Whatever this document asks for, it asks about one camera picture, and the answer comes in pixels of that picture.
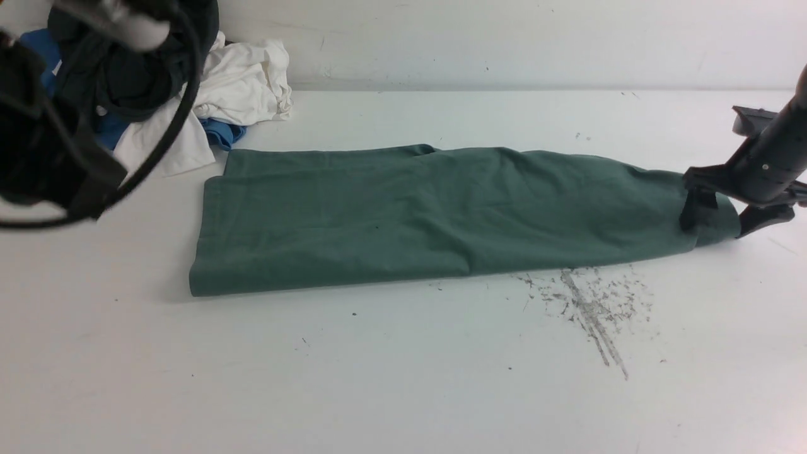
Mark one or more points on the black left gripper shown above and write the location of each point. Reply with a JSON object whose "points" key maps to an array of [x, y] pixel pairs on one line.
{"points": [[49, 154]]}

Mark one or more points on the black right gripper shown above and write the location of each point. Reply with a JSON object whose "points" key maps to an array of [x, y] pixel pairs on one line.
{"points": [[763, 172]]}

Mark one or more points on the green long sleeve shirt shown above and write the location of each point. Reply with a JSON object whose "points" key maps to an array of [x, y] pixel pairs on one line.
{"points": [[309, 219]]}

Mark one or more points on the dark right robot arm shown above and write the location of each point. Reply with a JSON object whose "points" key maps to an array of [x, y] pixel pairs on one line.
{"points": [[762, 173]]}

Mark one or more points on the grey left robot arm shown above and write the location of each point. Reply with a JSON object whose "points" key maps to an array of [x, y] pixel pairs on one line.
{"points": [[141, 26]]}

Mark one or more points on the dark green crumpled garment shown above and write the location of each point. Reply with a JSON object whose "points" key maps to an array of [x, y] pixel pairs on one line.
{"points": [[98, 72]]}

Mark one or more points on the blue crumpled garment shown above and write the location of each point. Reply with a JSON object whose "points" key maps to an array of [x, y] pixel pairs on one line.
{"points": [[218, 133]]}

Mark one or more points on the white crumpled garment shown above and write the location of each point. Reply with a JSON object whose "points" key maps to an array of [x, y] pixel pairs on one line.
{"points": [[243, 83]]}

